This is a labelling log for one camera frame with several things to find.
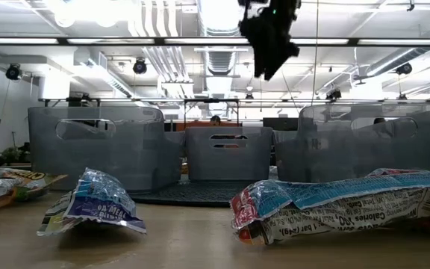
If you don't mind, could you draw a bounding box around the dark blue woven mat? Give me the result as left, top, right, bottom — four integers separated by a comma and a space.
128, 175, 275, 208

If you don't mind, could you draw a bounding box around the small green plant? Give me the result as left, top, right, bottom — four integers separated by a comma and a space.
1, 146, 22, 164

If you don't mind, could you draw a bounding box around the blue silver oatmeal bar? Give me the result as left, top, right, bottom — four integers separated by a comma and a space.
37, 167, 148, 237

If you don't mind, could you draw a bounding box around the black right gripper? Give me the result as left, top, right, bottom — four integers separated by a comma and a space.
238, 0, 302, 81

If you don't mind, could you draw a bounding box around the small translucent grey bin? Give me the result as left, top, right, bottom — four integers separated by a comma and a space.
184, 126, 274, 182

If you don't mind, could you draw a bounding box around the black device on rail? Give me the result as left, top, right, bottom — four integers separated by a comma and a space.
67, 92, 101, 108

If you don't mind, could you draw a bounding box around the black overhead light rail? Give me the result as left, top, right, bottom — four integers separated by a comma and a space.
0, 36, 430, 47

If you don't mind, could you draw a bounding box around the orange green Chewy bar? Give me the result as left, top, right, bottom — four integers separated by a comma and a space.
0, 166, 69, 202

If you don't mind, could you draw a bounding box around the thin hanging cable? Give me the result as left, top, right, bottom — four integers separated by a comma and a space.
311, 0, 320, 108

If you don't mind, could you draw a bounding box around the red Quaker Chewy bar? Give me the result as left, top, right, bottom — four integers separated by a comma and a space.
366, 167, 430, 179

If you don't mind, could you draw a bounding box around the dark background monitor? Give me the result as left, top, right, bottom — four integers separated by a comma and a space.
262, 117, 299, 132

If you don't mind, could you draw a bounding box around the large translucent grey bin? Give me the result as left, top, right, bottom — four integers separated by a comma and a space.
273, 102, 430, 184
27, 106, 183, 194

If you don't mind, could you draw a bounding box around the distant black frame rail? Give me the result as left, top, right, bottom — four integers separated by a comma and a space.
37, 96, 430, 105

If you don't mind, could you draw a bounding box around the orange partition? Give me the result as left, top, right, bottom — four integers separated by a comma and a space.
173, 120, 243, 132

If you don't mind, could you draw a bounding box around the silver ventilation duct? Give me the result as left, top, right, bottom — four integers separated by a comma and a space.
198, 0, 249, 75

